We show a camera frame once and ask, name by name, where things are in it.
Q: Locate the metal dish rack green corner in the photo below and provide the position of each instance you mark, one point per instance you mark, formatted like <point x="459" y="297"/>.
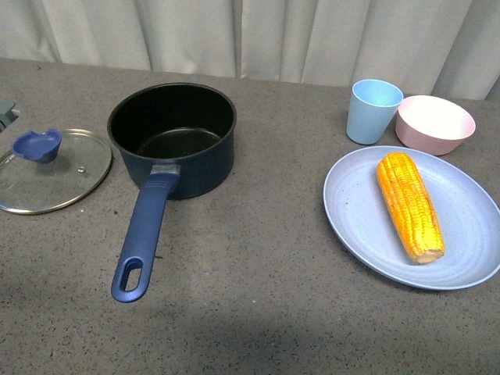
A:
<point x="8" y="114"/>

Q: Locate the pink bowl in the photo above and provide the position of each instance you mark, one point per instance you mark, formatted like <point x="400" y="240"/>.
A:
<point x="433" y="125"/>

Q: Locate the glass lid blue knob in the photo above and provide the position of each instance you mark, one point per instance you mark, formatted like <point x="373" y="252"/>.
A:
<point x="46" y="172"/>

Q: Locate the grey curtain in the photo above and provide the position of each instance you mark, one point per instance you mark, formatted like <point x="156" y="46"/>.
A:
<point x="443" y="48"/>

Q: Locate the light blue cup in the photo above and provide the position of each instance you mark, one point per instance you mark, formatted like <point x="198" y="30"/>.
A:
<point x="372" y="106"/>

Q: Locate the dark blue saucepan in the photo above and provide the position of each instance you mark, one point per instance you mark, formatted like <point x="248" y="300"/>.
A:
<point x="177" y="142"/>

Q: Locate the light blue plate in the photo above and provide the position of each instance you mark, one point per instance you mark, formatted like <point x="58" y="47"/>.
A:
<point x="468" y="216"/>

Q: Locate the yellow corn cob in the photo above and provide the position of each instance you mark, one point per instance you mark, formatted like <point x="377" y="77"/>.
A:
<point x="410" y="208"/>

